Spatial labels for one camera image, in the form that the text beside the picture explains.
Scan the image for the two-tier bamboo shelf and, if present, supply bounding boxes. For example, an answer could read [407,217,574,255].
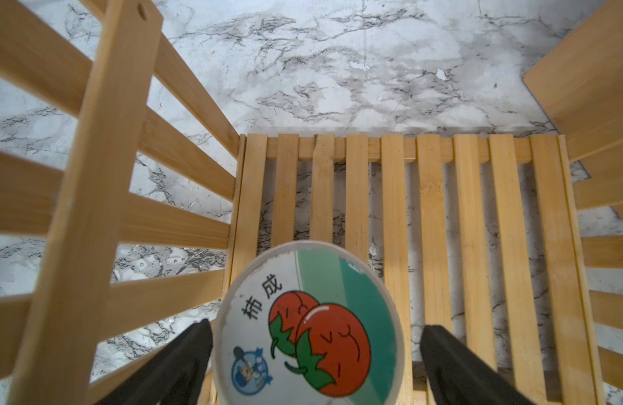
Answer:
[0,1,623,404]

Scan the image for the strawberry lid jar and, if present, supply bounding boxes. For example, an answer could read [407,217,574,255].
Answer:
[211,241,405,404]

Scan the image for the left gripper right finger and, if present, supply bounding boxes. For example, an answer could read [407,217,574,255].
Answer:
[420,325,531,404]

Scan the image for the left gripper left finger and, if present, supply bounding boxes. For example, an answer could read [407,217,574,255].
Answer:
[97,319,213,404]

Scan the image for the wooden corner shelf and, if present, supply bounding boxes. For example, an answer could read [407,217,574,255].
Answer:
[523,1,623,160]

